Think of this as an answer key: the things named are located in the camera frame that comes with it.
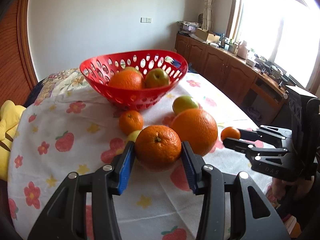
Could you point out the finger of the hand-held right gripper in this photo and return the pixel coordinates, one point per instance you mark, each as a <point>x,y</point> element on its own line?
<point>240,145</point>
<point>270,133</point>

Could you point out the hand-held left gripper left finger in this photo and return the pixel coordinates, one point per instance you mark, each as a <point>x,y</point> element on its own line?
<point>125,170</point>

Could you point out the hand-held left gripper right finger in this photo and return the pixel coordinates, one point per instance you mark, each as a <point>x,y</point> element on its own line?
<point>190,172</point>

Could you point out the small orange tangerine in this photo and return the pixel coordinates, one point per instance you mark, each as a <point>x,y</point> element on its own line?
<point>230,133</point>

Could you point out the medium orange tangerine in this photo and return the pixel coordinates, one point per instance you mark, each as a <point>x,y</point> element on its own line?
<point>158,148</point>
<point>130,122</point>

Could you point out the red perforated plastic basket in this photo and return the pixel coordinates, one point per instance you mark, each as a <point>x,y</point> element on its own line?
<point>135,97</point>

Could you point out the large orange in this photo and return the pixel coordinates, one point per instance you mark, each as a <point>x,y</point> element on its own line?
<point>196,131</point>
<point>126,80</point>

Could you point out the small green fruit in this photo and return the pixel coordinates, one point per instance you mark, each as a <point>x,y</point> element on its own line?
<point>132,135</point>
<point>133,69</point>
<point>184,103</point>

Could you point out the person's right hand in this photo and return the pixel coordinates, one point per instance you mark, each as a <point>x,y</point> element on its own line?
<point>278,187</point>

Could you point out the strawberry print white tablecloth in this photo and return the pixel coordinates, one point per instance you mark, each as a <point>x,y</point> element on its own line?
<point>75,155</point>

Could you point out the black tripod gadget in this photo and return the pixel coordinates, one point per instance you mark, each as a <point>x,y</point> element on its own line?
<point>282,80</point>
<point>267,68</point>

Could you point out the small white box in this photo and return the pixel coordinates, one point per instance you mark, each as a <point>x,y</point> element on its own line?
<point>250,61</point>

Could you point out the wooden side cabinet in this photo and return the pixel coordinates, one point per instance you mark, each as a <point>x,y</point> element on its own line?
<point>220,70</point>

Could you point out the pink white jug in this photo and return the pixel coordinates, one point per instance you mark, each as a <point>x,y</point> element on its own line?
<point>242,50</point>

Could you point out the floral quilt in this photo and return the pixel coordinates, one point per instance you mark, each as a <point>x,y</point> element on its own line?
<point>62,82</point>

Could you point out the wooden framed window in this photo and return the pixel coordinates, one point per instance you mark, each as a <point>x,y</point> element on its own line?
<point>280,25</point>

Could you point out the cardboard box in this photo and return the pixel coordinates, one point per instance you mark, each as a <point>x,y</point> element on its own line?
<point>207,35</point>

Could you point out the yellow plush toy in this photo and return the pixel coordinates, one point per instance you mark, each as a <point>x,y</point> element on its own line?
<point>8,135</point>

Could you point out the pile of folded cloths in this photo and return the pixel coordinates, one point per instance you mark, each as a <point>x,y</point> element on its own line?
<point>188,24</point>

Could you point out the patterned white curtain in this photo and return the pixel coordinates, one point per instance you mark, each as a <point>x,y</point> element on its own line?
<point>208,2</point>

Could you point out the wooden slatted door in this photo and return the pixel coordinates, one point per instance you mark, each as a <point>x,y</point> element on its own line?
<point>15,42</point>

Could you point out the white wall switch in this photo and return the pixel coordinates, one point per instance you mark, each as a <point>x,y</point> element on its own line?
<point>146,19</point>

